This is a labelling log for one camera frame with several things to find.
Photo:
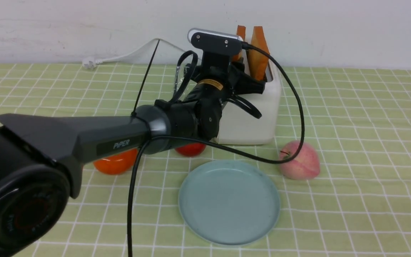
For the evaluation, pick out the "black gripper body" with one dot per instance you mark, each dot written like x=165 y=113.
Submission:
x=221 y=78

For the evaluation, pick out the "toast slice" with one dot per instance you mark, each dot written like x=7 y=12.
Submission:
x=258 y=62
x=241 y=32

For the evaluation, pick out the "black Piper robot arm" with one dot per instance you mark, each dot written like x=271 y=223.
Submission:
x=41 y=158

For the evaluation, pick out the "white two-slot toaster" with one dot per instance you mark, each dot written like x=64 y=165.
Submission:
x=240 y=128

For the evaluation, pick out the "red apple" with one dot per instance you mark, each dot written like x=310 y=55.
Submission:
x=191 y=150

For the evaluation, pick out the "pink peach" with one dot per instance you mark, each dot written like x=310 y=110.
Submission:
x=305 y=166

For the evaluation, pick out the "light blue round plate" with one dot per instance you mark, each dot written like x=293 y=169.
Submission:
x=229 y=203

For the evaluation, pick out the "orange persimmon with green leaf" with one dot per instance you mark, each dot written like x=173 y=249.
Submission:
x=116 y=164

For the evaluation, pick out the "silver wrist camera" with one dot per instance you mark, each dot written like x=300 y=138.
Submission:
x=215 y=42

